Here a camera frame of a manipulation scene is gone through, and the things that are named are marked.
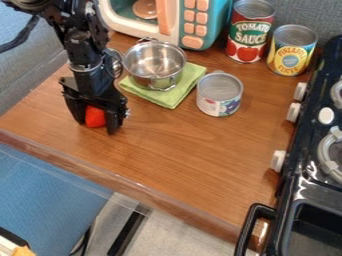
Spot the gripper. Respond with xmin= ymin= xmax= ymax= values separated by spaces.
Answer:
xmin=57 ymin=63 xmax=131 ymax=136

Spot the red toy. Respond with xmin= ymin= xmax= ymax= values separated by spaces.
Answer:
xmin=84 ymin=105 xmax=109 ymax=129

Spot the silver pot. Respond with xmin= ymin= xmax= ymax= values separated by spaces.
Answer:
xmin=105 ymin=37 xmax=189 ymax=92

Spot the green cloth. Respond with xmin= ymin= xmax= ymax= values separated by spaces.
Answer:
xmin=117 ymin=61 xmax=209 ymax=110

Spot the white and blue can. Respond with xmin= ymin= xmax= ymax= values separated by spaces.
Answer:
xmin=195 ymin=70 xmax=246 ymax=118

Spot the toy microwave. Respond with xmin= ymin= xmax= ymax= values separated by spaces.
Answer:
xmin=97 ymin=0 xmax=236 ymax=52

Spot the red tomato sauce can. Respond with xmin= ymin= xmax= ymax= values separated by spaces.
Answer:
xmin=224 ymin=0 xmax=277 ymax=65

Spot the yellow pineapple can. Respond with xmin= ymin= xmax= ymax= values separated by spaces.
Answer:
xmin=265 ymin=24 xmax=320 ymax=78

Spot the toy stove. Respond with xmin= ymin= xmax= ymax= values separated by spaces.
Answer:
xmin=232 ymin=34 xmax=342 ymax=256

